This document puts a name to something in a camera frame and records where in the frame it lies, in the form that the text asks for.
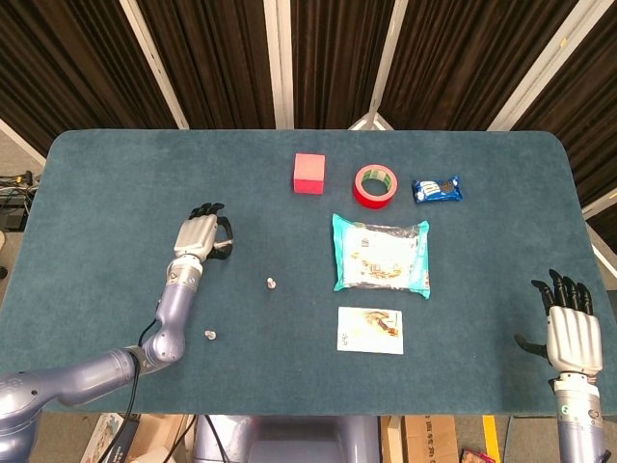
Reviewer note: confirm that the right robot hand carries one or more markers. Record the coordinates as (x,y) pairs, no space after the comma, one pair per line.
(576,337)

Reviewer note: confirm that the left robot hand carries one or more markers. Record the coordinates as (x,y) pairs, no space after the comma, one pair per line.
(195,236)

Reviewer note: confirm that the silver bolt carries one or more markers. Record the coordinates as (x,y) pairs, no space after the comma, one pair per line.
(271,283)
(210,334)
(221,245)

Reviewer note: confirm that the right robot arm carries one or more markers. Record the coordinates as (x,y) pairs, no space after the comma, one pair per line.
(578,424)

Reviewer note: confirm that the teal felt table cover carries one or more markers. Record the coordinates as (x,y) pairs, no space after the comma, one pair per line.
(120,169)

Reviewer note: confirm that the pink red foam cube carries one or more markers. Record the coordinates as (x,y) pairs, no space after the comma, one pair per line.
(309,171)

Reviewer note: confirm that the colourful small packet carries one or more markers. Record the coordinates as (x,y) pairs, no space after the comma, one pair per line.
(472,456)

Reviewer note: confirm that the red tape roll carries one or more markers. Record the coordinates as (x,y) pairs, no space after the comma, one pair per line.
(360,195)

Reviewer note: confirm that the brown cardboard box with print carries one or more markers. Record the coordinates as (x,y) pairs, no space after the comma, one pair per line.
(429,441)

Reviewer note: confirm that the dark brown pleated curtain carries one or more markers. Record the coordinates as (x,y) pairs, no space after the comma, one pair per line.
(222,58)

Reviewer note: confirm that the teal white snack bag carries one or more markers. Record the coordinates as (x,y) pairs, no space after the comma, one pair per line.
(381,253)

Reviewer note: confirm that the white printed card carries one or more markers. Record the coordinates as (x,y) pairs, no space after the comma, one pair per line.
(368,330)

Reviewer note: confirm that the plain brown cardboard box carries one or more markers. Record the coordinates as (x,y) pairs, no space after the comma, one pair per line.
(159,434)

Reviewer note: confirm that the blue cookie packet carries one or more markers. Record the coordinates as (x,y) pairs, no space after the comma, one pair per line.
(436,189)

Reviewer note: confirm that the light wooden plank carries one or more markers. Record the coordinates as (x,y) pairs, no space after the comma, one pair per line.
(391,441)

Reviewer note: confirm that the white blue printed box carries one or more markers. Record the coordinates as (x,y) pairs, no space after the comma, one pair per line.
(108,441)

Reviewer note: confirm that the grey blue robot torso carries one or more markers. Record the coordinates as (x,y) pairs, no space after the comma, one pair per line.
(299,443)

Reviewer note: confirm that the white frame post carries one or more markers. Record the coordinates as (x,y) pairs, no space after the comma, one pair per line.
(381,72)
(154,62)
(600,207)
(21,140)
(535,72)
(279,62)

